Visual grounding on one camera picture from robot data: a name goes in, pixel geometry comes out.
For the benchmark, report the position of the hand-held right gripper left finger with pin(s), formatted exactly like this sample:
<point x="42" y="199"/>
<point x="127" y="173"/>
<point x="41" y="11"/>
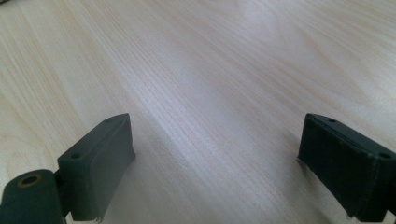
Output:
<point x="93" y="174"/>

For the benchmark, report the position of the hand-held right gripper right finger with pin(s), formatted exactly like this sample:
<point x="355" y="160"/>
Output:
<point x="342" y="168"/>

